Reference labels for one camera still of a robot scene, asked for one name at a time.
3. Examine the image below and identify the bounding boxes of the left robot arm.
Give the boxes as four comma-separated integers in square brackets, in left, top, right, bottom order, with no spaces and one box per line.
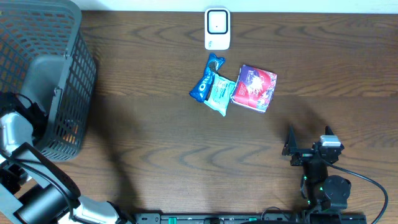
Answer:
[1,92,135,224]

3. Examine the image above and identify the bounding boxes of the blue Oreo cookie pack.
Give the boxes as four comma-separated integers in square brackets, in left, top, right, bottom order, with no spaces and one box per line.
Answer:
[189,53,226,103]

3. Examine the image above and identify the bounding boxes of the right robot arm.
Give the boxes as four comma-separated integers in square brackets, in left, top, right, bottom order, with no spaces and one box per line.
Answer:
[282,126,351,213]

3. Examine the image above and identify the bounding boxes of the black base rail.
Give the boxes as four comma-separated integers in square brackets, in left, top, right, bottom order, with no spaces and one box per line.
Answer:
[133,211,368,224]

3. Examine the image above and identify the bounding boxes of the grey plastic mesh basket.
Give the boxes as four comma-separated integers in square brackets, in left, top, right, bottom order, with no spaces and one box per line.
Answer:
[1,0,97,161]

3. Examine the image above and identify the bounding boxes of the orange Kleenex tissue pack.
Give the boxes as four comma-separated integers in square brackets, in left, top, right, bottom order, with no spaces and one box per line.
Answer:
[62,124,78,144]

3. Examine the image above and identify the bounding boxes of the teal wet wipes pack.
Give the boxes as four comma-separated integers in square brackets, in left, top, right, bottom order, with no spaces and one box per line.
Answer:
[204,74,236,116]

